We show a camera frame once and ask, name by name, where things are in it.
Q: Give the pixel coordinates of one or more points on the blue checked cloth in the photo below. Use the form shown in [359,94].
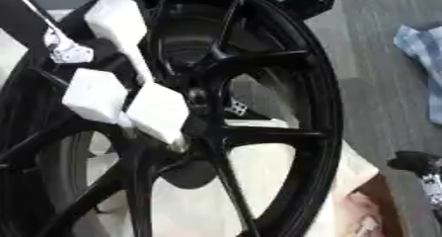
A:
[426,60]

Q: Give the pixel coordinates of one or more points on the perforated silver bracket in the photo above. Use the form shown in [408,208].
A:
[237,107]

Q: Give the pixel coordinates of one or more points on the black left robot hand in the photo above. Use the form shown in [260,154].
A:
[23,27]

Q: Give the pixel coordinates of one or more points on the black stand block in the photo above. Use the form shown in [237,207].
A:
[311,2]

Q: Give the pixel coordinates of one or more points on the black spoked wheel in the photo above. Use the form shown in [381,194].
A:
[299,93]

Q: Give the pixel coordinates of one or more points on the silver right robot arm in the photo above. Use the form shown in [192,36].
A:
[434,191]

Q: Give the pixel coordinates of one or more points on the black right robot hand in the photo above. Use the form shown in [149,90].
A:
[413,162]

